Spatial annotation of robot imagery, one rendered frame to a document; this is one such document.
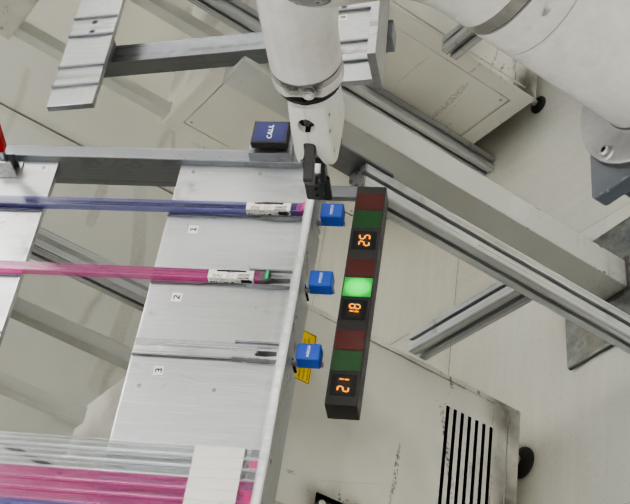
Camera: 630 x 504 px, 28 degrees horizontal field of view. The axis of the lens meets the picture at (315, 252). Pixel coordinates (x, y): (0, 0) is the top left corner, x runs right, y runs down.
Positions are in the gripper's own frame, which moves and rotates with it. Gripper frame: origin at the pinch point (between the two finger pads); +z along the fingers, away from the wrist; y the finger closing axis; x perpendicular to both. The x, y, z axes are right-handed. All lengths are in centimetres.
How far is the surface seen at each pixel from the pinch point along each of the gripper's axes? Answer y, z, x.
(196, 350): -22.1, 10.2, 14.3
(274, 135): 9.8, 5.6, 8.8
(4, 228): -4.3, 10.2, 45.1
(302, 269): -10.5, 8.1, 2.3
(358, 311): -14.5, 11.1, -5.0
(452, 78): 85, 71, -7
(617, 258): 35, 64, -40
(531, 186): 69, 86, -25
